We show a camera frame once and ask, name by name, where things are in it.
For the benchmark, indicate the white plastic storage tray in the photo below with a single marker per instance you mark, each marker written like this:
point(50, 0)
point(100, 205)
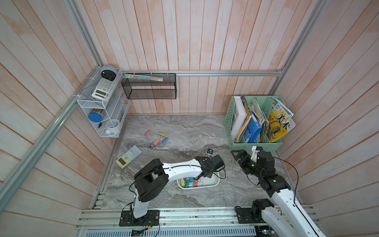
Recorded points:
point(201, 183)

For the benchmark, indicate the aluminium rail base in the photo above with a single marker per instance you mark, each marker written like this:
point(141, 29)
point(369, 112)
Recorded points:
point(179, 222)

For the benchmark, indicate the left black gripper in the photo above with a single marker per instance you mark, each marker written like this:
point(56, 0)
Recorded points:
point(210, 174)

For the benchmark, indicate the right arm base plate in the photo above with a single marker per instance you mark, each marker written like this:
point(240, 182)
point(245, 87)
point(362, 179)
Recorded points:
point(249, 215)

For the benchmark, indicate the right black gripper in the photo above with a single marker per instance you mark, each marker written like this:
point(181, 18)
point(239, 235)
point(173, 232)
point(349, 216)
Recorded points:
point(243, 162)

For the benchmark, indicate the white cup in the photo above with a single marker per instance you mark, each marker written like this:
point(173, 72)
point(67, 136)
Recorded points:
point(112, 126)

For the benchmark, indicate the white book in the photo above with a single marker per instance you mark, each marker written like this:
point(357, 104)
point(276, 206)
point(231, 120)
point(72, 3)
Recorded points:
point(239, 116)

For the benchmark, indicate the blue binder clip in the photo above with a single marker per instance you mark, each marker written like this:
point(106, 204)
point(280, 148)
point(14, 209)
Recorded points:
point(165, 140)

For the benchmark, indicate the clear ruler on basket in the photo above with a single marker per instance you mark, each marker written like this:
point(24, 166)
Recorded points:
point(143, 77)

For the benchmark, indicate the white wire wall shelf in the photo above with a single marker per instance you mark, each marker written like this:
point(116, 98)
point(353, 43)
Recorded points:
point(116, 108)

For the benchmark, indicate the white desk calculator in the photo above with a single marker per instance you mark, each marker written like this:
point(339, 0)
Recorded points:
point(104, 90)

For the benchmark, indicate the green plastic book crate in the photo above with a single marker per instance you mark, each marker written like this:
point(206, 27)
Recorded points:
point(246, 123)

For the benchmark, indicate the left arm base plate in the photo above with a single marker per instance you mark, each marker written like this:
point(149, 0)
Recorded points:
point(150, 219)

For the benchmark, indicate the yellow magazine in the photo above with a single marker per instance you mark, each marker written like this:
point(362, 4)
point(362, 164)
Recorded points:
point(280, 120)

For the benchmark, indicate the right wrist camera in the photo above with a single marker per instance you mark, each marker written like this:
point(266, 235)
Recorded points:
point(255, 150)

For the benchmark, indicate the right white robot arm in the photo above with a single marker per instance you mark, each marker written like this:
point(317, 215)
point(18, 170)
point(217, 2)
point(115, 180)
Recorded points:
point(284, 195)

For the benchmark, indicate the round grey black device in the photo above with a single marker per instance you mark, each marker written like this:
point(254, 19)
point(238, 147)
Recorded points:
point(108, 72)

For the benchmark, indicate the yellow blue calculator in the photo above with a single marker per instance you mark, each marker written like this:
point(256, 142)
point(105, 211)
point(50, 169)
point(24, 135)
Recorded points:
point(128, 157)

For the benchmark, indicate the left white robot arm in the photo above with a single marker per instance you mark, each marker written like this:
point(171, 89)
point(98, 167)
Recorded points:
point(152, 178)

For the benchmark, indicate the black wire mesh basket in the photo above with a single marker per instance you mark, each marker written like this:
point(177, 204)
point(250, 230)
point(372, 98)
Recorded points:
point(144, 89)

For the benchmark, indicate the blue folder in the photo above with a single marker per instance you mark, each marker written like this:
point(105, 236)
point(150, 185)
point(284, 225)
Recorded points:
point(253, 129)

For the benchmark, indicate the blue lid jar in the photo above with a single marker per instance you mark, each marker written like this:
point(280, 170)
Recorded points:
point(95, 115)

